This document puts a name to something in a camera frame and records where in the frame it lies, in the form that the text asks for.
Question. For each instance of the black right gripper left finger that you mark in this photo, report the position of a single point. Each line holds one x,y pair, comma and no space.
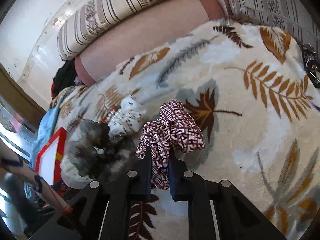
139,184

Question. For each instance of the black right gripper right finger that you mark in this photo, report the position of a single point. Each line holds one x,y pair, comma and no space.
180,186

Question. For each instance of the red plaid scrunchie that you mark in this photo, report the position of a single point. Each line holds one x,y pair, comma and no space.
174,128

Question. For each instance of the white cherry print scrunchie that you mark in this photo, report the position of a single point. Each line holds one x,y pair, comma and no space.
126,119

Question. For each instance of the grey organza scrunchie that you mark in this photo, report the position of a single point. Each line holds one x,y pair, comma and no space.
107,159

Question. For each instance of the cream floral scrunchie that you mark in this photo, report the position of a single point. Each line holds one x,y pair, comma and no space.
74,172

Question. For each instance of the red rimmed white box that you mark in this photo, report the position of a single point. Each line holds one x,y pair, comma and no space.
50,156

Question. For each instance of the light blue cloth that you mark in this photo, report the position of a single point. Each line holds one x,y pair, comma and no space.
45,131

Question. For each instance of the leaf pattern plush blanket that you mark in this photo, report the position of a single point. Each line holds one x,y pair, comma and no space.
245,87

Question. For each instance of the black and red clothes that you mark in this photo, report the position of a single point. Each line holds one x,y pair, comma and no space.
66,76

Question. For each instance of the brown wooden door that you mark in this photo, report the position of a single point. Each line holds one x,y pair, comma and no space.
23,104

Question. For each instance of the pink quilted bolster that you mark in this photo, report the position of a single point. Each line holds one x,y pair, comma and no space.
142,32

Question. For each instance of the striped floral cushion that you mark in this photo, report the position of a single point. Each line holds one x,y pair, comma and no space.
93,19

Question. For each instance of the dark patterned item at right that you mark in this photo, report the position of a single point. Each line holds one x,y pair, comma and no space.
311,64

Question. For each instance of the striped cushion at right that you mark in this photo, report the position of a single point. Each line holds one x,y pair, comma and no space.
289,15

